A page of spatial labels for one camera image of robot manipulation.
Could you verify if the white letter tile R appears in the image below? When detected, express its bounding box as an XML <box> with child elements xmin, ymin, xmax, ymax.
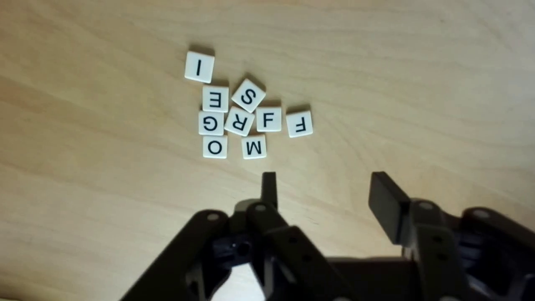
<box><xmin>223</xmin><ymin>105</ymin><xmax>258</xmax><ymax>138</ymax></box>

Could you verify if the white letter tile S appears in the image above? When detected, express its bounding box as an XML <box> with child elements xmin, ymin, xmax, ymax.
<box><xmin>229</xmin><ymin>76</ymin><xmax>270</xmax><ymax>115</ymax></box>

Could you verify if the white letter tile I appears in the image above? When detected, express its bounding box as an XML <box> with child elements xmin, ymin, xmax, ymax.
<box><xmin>183</xmin><ymin>49</ymin><xmax>218</xmax><ymax>84</ymax></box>

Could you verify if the white letter tile F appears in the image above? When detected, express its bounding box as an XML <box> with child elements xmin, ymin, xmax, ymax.
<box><xmin>285</xmin><ymin>108</ymin><xmax>316</xmax><ymax>140</ymax></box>
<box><xmin>255</xmin><ymin>105</ymin><xmax>285</xmax><ymax>135</ymax></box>

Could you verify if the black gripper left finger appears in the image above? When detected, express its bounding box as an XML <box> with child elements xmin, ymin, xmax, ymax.
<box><xmin>119</xmin><ymin>170</ymin><xmax>350</xmax><ymax>301</ymax></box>

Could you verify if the white letter tile E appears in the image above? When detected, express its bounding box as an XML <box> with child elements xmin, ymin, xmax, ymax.
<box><xmin>201</xmin><ymin>83</ymin><xmax>231</xmax><ymax>115</ymax></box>

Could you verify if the white letter tile G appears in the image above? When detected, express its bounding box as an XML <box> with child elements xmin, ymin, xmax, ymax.
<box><xmin>198</xmin><ymin>110</ymin><xmax>226</xmax><ymax>136</ymax></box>

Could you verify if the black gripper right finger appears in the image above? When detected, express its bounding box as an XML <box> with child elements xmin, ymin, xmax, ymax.
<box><xmin>367</xmin><ymin>170</ymin><xmax>535</xmax><ymax>301</ymax></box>

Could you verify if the white letter tile O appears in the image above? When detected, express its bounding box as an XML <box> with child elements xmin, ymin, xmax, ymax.
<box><xmin>201</xmin><ymin>133</ymin><xmax>229</xmax><ymax>161</ymax></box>

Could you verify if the white letter tile M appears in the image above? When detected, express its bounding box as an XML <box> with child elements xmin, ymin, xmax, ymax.
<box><xmin>241</xmin><ymin>133</ymin><xmax>270</xmax><ymax>161</ymax></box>

